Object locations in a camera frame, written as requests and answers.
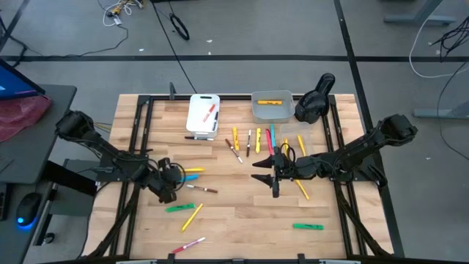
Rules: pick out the clear plastic bin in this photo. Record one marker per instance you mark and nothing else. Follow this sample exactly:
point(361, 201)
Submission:
point(295, 130)

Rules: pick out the grey desk foot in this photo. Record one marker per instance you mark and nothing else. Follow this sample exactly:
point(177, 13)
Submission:
point(439, 113)

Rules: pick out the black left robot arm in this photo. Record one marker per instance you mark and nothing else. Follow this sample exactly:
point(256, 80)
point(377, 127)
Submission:
point(106, 148)

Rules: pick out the thin yellow marker pen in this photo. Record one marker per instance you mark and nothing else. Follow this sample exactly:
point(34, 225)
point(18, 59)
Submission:
point(192, 217)
point(196, 169)
point(303, 190)
point(285, 143)
point(301, 145)

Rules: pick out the black keyboard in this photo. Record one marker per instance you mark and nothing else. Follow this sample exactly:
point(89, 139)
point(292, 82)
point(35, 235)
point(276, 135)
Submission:
point(3, 201)

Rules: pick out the orange-red Expo marker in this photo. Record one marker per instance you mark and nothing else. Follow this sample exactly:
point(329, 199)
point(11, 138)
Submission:
point(209, 113)

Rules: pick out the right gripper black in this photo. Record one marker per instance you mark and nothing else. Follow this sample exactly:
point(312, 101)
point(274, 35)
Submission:
point(293, 168)

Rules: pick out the grey translucent plastic bin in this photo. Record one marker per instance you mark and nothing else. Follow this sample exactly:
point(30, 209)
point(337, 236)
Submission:
point(273, 114)

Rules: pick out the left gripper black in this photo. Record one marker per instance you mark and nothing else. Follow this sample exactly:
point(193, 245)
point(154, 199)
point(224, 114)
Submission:
point(163, 179)

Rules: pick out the silver strip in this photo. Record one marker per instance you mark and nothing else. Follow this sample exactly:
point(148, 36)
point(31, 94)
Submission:
point(136, 262)
point(339, 262)

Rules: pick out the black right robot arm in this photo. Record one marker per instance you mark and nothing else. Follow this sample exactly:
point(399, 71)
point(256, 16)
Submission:
point(366, 143)

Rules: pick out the red cloth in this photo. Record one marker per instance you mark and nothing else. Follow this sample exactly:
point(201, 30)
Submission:
point(18, 117)

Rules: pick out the yellow Sharpie highlighter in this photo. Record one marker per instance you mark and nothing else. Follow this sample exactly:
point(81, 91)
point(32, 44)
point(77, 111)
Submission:
point(235, 139)

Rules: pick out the white plastic bin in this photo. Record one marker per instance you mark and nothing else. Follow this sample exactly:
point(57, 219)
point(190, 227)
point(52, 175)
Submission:
point(199, 110)

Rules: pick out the slim red whiteboard marker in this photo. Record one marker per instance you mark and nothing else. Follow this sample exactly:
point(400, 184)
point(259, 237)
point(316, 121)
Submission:
point(188, 245)

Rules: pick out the black side desk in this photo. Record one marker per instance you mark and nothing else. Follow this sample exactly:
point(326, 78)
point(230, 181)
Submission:
point(40, 154)

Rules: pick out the laptop screen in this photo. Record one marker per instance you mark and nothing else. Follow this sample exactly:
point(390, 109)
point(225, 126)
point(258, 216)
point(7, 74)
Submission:
point(14, 84)

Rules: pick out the black computer mouse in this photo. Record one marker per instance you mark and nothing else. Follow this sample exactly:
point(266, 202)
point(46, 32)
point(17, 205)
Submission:
point(28, 207)

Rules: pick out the brown Expo marker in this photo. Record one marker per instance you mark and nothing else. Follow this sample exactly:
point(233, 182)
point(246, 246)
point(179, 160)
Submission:
point(203, 189)

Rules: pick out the grey desk leg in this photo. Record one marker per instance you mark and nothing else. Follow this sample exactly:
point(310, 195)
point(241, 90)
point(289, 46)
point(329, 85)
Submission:
point(417, 16)

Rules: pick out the black whiteboard marker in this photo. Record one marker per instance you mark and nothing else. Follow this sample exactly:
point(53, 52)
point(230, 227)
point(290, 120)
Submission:
point(215, 121)

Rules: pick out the black caster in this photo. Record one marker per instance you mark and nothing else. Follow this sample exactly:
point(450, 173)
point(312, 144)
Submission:
point(47, 238)

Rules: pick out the blue Sharpie highlighter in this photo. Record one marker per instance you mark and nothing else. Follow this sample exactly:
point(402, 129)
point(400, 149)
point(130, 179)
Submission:
point(191, 177)

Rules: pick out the teal highlighter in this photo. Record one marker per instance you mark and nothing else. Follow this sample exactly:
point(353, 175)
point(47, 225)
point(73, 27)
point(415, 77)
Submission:
point(273, 133)

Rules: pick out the green highlighter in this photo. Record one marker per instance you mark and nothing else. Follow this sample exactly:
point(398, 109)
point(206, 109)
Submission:
point(180, 208)
point(308, 226)

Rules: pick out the orange highlighter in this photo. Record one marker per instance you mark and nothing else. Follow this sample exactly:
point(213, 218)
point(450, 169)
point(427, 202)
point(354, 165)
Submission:
point(269, 102)

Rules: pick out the black clamp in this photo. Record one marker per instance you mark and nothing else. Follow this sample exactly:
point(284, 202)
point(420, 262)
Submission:
point(172, 91)
point(301, 258)
point(170, 258)

